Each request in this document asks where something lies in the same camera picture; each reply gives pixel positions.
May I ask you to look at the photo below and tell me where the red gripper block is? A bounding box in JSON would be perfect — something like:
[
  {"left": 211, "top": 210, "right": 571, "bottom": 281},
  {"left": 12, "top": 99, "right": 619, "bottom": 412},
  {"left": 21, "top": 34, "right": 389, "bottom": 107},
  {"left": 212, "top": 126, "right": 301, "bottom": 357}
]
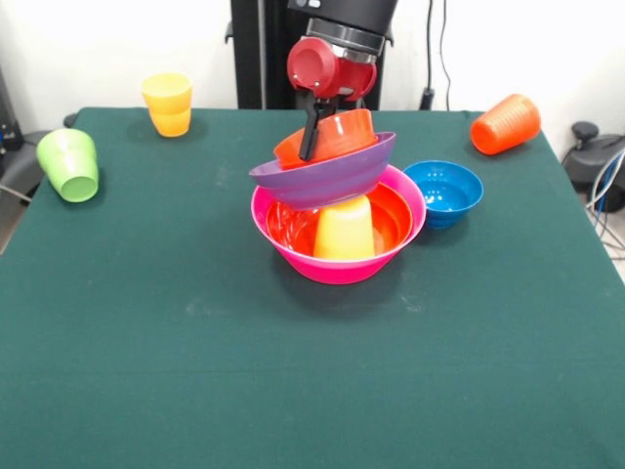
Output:
[{"left": 286, "top": 37, "right": 379, "bottom": 162}]

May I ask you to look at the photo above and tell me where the small orange plastic bowl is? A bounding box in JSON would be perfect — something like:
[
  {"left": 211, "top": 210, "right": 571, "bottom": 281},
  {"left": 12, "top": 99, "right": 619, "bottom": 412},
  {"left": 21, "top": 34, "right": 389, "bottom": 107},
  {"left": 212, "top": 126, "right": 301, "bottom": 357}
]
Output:
[{"left": 272, "top": 107, "right": 380, "bottom": 171}]

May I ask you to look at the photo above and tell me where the purple plastic bowl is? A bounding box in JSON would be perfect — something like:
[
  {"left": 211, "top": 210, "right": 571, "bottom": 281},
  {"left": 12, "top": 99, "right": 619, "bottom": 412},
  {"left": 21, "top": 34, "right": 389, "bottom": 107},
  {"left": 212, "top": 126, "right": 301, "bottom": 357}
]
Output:
[{"left": 248, "top": 130, "right": 398, "bottom": 212}]

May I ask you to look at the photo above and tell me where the yellow plastic cup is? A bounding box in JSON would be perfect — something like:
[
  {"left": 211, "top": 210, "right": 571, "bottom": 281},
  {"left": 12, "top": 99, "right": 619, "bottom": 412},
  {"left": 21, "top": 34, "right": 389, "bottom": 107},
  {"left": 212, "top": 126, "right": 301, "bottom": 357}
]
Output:
[
  {"left": 141, "top": 72, "right": 193, "bottom": 138},
  {"left": 312, "top": 194, "right": 376, "bottom": 260}
]

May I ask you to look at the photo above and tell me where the large orange plastic bowl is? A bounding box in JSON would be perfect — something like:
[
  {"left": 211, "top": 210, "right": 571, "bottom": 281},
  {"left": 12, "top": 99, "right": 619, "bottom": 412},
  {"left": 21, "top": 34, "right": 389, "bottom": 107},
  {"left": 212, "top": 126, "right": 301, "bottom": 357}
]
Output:
[{"left": 265, "top": 183, "right": 415, "bottom": 258}]

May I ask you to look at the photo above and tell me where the blue plastic bowl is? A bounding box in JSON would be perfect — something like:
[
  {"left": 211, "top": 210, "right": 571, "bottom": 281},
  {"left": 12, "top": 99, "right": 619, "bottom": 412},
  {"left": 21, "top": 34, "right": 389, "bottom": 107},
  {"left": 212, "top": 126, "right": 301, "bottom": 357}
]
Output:
[{"left": 403, "top": 159, "right": 485, "bottom": 231}]

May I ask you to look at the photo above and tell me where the large pink plastic bowl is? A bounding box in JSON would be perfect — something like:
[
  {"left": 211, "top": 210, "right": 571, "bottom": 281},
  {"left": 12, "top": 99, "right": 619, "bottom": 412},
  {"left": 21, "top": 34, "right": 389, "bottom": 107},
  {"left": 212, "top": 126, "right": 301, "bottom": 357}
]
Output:
[{"left": 250, "top": 164, "right": 429, "bottom": 286}]

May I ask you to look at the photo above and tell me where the orange plastic cup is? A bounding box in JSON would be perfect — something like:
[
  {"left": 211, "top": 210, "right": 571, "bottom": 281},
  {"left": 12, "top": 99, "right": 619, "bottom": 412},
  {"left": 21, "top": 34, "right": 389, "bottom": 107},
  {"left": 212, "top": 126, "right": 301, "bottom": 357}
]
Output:
[{"left": 470, "top": 93, "right": 542, "bottom": 156}]

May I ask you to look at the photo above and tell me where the green plastic cup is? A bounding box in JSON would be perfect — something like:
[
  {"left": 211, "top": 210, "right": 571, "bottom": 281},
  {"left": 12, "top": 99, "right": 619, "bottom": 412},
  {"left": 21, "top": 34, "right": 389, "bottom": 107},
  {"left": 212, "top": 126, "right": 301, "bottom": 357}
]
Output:
[{"left": 35, "top": 128, "right": 101, "bottom": 204}]

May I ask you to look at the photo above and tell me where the black column stand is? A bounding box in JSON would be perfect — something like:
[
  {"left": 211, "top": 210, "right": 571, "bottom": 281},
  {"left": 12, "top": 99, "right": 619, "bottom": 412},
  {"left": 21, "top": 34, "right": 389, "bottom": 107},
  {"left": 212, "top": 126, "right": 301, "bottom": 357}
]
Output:
[{"left": 225, "top": 0, "right": 396, "bottom": 111}]

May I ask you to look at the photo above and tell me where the dark green table cloth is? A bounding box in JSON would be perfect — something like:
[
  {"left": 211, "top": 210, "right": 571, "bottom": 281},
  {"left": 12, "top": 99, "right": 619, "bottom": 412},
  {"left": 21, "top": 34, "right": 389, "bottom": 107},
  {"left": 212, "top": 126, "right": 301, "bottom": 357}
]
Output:
[{"left": 0, "top": 107, "right": 625, "bottom": 469}]

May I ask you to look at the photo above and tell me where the black chair base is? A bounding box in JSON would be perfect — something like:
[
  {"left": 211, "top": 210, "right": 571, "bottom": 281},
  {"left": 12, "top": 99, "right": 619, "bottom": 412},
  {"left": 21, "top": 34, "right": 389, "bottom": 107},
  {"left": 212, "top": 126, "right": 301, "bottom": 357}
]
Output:
[
  {"left": 0, "top": 129, "right": 64, "bottom": 196},
  {"left": 561, "top": 120, "right": 625, "bottom": 214}
]

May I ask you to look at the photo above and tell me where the black hanging wall cable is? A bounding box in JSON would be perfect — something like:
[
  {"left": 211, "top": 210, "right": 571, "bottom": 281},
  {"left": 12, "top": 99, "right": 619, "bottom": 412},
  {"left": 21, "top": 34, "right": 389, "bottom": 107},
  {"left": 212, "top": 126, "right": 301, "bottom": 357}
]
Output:
[{"left": 421, "top": 0, "right": 453, "bottom": 112}]

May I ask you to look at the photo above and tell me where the tangle of floor cables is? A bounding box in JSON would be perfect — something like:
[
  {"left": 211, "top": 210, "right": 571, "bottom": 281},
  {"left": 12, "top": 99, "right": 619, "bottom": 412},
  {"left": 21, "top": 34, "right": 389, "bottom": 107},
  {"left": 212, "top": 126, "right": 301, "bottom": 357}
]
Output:
[{"left": 584, "top": 149, "right": 625, "bottom": 260}]

